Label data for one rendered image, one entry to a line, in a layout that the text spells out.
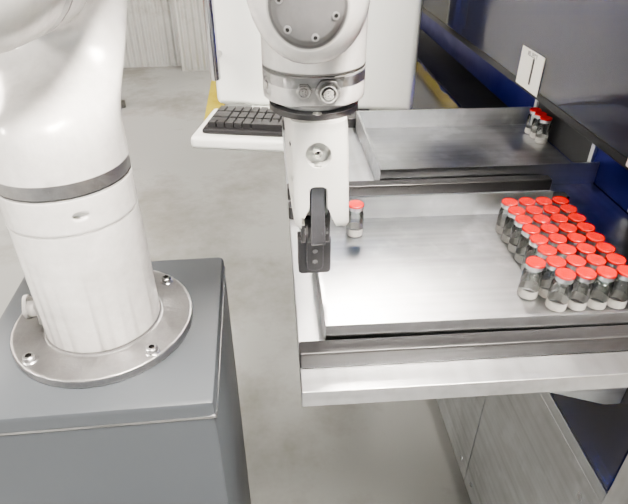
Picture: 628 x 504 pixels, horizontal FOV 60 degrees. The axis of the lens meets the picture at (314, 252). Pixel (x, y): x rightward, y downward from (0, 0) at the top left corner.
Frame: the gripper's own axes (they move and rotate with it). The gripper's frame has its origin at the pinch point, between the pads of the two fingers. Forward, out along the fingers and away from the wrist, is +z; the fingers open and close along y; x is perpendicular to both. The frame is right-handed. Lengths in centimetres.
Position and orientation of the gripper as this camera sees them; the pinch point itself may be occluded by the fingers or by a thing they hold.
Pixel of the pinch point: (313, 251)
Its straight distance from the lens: 54.0
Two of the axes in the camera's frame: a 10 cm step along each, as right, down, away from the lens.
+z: 0.0, 8.3, 5.6
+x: -10.0, 0.4, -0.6
